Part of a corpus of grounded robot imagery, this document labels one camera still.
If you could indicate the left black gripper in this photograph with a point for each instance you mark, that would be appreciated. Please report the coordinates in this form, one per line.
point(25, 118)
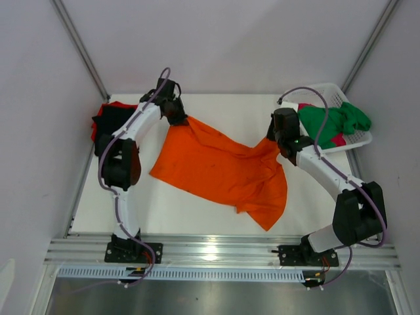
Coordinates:
point(181, 119)

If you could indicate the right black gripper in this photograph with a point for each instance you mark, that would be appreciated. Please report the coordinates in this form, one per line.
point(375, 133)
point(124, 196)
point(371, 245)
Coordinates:
point(272, 132)

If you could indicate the orange t shirt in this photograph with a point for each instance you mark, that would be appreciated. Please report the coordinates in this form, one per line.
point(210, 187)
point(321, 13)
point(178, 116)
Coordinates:
point(203, 161)

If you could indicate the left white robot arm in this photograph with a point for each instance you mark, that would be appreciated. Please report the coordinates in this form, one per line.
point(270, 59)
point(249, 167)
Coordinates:
point(119, 166)

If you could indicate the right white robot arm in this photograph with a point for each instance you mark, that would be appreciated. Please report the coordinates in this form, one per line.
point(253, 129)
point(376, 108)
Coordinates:
point(359, 206)

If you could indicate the pink t shirt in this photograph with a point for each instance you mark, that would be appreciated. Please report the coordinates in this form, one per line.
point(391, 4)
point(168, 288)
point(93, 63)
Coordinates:
point(312, 117)

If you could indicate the red folded t shirt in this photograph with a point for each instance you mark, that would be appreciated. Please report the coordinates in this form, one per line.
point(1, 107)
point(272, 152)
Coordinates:
point(108, 106)

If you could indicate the black folded t shirt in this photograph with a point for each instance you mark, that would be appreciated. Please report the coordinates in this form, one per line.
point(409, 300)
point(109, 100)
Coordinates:
point(111, 124)

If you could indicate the green t shirt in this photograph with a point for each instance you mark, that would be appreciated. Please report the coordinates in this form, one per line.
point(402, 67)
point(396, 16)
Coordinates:
point(345, 120)

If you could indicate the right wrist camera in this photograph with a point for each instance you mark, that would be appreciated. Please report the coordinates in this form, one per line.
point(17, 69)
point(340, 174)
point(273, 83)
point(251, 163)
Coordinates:
point(286, 104)

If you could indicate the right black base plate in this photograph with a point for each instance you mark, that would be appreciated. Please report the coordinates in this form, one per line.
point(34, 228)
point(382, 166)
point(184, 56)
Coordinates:
point(299, 255)

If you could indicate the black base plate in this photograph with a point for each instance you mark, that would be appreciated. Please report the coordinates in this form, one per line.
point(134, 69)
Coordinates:
point(125, 250)
point(299, 255)

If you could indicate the aluminium mounting rail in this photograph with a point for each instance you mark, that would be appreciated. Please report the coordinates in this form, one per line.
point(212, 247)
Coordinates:
point(210, 251)

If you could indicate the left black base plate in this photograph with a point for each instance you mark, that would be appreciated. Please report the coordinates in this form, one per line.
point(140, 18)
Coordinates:
point(125, 250)

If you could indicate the white slotted cable duct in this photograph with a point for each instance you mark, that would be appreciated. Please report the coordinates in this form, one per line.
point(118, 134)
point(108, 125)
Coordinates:
point(178, 273)

